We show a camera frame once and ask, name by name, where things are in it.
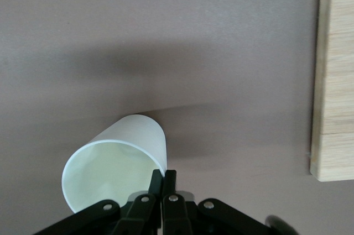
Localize bamboo cutting board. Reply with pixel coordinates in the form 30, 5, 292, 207
309, 0, 354, 182

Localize brown table cover mat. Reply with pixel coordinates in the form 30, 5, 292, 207
0, 0, 323, 235

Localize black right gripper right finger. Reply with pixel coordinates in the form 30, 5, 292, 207
162, 169, 298, 235

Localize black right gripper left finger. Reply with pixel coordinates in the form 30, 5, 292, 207
33, 169, 164, 235

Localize white plastic cup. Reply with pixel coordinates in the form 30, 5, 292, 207
61, 113, 169, 214

